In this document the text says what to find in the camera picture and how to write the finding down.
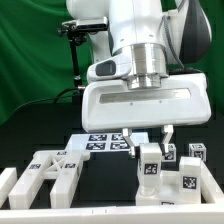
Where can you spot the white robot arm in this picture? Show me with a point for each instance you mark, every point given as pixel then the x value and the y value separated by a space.
pixel 138 77

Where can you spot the white frame border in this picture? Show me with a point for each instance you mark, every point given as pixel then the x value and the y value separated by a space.
pixel 210 212

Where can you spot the white chair seat part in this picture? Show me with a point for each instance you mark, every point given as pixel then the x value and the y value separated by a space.
pixel 166 193

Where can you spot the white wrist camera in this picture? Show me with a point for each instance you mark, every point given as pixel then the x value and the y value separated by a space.
pixel 115 67

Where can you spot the white block far left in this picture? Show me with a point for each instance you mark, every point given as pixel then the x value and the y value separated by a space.
pixel 8 179

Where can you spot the black camera stand pole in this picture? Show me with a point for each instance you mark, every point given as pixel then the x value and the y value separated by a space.
pixel 79 78

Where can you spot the white sheet with tags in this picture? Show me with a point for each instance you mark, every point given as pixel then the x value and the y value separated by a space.
pixel 99 142

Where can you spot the green backdrop curtain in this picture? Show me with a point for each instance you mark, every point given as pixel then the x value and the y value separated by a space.
pixel 35 62

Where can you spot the white chair back part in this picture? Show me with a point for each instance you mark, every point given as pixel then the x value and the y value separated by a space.
pixel 64 167

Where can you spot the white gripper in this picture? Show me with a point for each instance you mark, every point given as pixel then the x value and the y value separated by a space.
pixel 111 105

